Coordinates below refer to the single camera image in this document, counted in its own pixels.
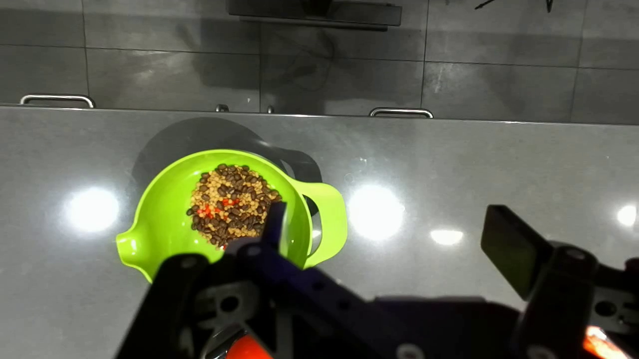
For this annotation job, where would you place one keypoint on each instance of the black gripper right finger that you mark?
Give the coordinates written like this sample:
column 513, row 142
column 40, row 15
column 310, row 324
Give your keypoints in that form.
column 517, row 252

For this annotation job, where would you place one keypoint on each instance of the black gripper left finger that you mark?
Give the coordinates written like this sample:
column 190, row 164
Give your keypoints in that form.
column 268, row 240

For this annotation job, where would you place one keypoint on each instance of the large green mixing bowl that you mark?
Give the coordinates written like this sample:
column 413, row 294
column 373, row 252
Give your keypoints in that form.
column 313, row 224

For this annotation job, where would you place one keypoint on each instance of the brown beans in bowl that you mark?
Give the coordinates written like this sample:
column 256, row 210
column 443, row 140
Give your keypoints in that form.
column 230, row 204

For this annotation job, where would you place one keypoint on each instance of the right metal drawer handle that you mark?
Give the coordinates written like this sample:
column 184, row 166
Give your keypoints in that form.
column 411, row 112

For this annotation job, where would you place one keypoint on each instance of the metal drawer handle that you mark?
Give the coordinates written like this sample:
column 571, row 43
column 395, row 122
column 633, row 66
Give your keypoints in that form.
column 411, row 112
column 58, row 100

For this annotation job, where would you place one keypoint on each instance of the left metal drawer handle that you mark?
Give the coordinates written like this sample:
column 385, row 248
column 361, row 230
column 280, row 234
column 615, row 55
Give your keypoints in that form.
column 58, row 100

